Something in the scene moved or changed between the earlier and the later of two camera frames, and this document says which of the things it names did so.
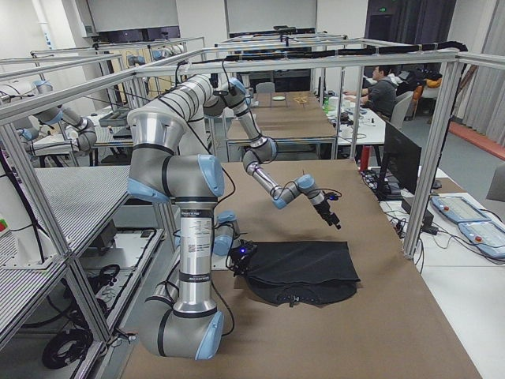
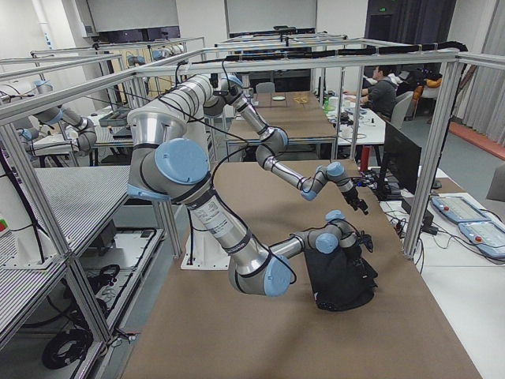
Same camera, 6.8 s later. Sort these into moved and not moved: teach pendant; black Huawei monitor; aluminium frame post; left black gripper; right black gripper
Moved: left black gripper; right black gripper
Not moved: teach pendant; black Huawei monitor; aluminium frame post
